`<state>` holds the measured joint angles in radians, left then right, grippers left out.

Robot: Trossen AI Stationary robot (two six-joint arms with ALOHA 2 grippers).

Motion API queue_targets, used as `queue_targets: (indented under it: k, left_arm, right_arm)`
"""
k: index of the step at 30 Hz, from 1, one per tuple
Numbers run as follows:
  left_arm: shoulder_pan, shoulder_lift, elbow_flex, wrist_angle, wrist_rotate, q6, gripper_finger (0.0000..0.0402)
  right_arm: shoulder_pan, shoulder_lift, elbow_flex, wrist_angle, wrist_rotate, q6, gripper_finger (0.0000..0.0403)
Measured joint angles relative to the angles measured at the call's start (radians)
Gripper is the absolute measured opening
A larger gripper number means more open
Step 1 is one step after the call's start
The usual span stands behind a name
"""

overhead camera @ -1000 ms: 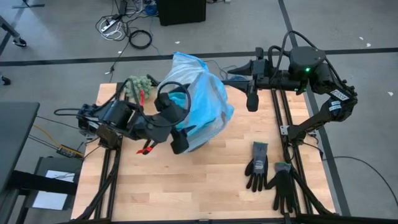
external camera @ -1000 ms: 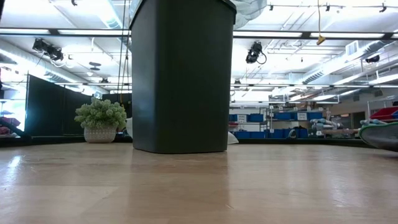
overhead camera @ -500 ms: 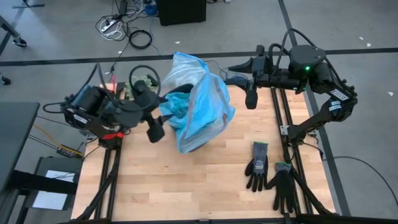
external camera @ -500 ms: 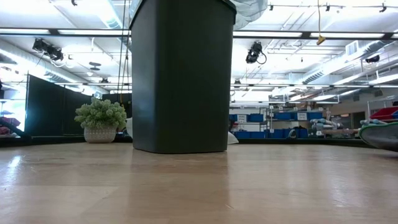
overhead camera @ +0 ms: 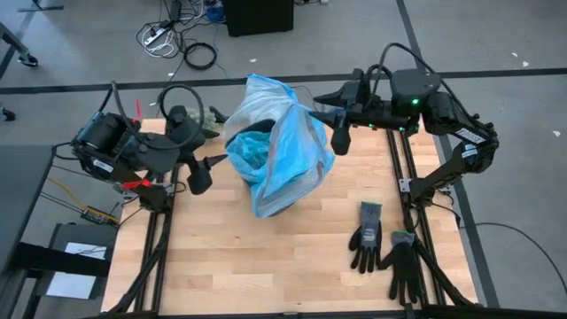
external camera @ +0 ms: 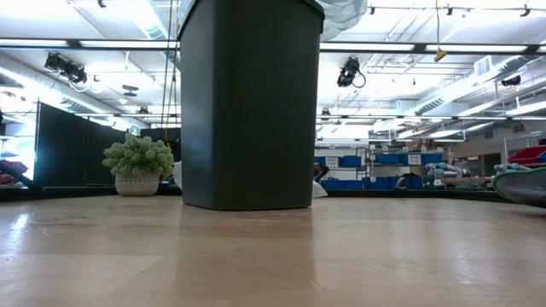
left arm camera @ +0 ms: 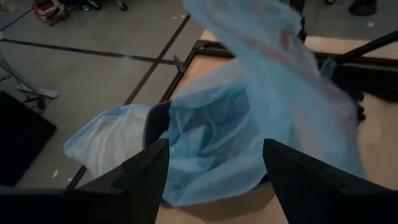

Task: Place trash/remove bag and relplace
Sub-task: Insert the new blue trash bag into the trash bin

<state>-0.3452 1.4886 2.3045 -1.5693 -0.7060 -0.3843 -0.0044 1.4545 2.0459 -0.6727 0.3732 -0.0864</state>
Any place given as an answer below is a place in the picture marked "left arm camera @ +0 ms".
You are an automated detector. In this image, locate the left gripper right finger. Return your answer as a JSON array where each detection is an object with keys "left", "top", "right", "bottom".
[{"left": 262, "top": 138, "right": 398, "bottom": 224}]

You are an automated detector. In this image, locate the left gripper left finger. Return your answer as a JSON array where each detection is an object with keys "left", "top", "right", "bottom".
[{"left": 65, "top": 138, "right": 170, "bottom": 224}]

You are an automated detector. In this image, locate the translucent trash bag blue hem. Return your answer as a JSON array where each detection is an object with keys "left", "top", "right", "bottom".
[{"left": 62, "top": 103, "right": 153, "bottom": 180}]

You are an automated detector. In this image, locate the light blue trash bag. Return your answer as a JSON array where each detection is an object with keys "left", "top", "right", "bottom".
[{"left": 160, "top": 0, "right": 368, "bottom": 208}]

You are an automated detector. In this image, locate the black box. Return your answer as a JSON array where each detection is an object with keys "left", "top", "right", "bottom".
[{"left": 0, "top": 90, "right": 57, "bottom": 187}]

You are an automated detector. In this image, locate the white power strip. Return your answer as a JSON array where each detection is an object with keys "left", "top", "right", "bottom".
[{"left": 17, "top": 85, "right": 60, "bottom": 100}]

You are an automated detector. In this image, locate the chair base with casters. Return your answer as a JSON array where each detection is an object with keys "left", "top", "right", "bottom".
[{"left": 82, "top": 0, "right": 129, "bottom": 12}]

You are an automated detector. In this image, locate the red equipment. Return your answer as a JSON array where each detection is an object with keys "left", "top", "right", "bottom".
[{"left": 32, "top": 0, "right": 71, "bottom": 26}]

